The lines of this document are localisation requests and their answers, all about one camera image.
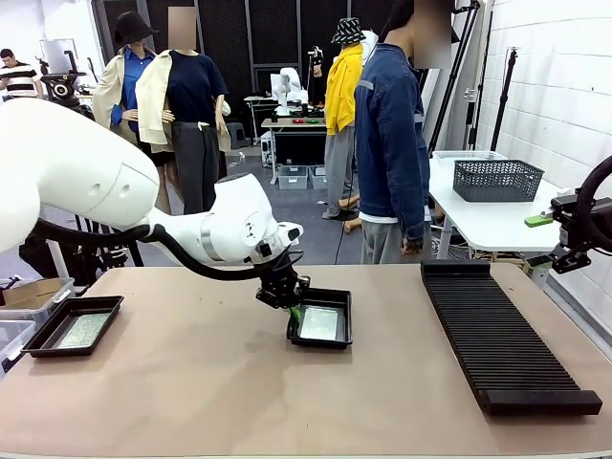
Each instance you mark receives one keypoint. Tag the mannequin with beige jacket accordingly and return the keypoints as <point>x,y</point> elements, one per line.
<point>107,91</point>

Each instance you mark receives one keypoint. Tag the clear storage bin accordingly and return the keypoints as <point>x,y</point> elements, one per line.
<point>14,339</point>

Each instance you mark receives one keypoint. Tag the background work table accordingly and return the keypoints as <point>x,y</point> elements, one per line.
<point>291,126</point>

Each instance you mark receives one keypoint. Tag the white hoodie mannequin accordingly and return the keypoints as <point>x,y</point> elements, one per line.
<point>370,45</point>

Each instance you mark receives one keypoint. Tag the person's right hand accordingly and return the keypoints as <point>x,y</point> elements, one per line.
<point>412,244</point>

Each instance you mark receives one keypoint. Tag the clear bin with cardboard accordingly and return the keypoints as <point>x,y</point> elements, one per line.
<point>33,301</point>

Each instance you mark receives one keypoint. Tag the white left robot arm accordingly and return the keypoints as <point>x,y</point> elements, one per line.
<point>72,167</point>

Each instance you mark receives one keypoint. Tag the grey plastic basket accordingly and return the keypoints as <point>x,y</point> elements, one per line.
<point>497,178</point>

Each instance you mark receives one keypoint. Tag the black light stand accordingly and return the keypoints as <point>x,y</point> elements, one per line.
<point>504,95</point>

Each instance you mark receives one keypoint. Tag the black camera tripod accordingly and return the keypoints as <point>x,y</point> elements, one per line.
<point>62,88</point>

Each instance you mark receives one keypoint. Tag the black ESD tray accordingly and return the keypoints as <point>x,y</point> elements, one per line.
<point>330,299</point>
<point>72,327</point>

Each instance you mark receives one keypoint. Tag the mannequin with yellow hoodie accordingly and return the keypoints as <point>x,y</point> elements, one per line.
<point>342,91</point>

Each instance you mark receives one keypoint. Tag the mannequin with navy shirt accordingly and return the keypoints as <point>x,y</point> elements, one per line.
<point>191,86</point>

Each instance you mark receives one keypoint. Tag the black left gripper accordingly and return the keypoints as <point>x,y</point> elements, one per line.
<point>283,289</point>

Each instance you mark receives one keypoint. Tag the black bag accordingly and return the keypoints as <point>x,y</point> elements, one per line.
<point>72,265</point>

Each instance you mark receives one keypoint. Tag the green circuit board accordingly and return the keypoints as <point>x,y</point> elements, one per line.
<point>319,324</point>
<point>83,331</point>

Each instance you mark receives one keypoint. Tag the grey step stool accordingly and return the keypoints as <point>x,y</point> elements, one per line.
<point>236,134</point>

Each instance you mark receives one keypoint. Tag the person in denim jacket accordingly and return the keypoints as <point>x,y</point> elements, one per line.
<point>387,143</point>

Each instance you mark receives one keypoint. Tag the black-clad figure with headset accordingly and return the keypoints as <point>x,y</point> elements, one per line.
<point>315,72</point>

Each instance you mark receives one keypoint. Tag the white computer case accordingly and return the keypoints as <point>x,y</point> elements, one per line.
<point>267,149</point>

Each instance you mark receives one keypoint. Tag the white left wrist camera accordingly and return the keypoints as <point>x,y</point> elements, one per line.
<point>289,234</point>

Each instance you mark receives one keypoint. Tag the grey storage bin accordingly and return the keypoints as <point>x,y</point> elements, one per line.
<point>292,178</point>
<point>318,178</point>

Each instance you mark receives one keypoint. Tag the white side table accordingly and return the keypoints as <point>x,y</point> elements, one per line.
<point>478,220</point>

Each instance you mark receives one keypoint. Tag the black slotted board rack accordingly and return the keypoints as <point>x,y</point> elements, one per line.
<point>502,334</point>

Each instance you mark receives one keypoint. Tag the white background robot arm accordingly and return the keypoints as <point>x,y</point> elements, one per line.
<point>287,88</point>

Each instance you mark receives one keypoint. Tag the black leaning poles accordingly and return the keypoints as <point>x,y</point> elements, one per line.
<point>454,95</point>

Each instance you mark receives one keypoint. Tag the person in striped shirt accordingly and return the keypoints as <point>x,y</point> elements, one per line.
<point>19,79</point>

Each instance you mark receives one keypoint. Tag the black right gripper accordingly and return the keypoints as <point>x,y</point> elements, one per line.
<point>571,225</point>

